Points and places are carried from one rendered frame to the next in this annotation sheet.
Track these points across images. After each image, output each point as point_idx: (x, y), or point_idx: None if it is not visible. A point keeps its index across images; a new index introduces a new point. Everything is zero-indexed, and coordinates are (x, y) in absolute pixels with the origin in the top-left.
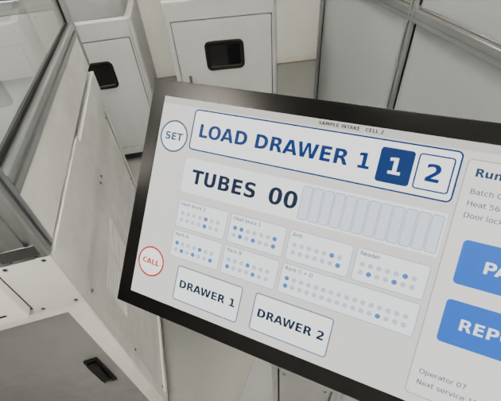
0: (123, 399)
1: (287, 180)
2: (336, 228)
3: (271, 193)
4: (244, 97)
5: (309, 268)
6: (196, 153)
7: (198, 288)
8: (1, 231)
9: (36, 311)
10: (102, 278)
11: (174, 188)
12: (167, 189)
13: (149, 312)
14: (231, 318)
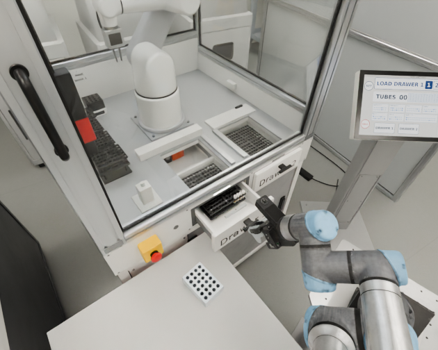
0: None
1: (404, 92)
2: (417, 102)
3: (400, 96)
4: (389, 72)
5: (411, 113)
6: (377, 89)
7: (382, 127)
8: (313, 126)
9: None
10: None
11: (370, 101)
12: (368, 101)
13: (366, 139)
14: (392, 132)
